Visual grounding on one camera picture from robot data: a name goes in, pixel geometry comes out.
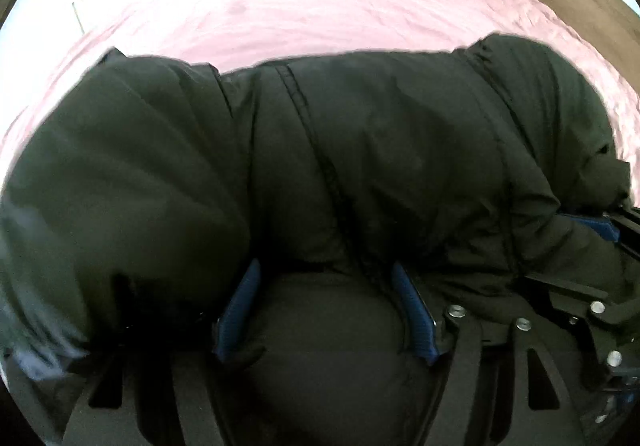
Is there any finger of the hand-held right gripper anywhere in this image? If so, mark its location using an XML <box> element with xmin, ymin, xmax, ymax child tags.
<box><xmin>522</xmin><ymin>273</ymin><xmax>640</xmax><ymax>377</ymax></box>
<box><xmin>559</xmin><ymin>203</ymin><xmax>640</xmax><ymax>259</ymax></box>

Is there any black puffer coat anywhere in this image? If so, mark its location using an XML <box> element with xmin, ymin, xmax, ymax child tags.
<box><xmin>0</xmin><ymin>33</ymin><xmax>632</xmax><ymax>446</ymax></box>

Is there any pink bed sheet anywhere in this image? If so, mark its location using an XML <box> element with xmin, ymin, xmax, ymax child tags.
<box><xmin>0</xmin><ymin>0</ymin><xmax>640</xmax><ymax>207</ymax></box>

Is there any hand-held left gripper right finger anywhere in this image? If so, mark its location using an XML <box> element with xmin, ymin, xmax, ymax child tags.
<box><xmin>391</xmin><ymin>261</ymin><xmax>592</xmax><ymax>446</ymax></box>

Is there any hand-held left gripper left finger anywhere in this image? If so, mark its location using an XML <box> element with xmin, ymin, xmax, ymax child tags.
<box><xmin>64</xmin><ymin>258</ymin><xmax>263</xmax><ymax>446</ymax></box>

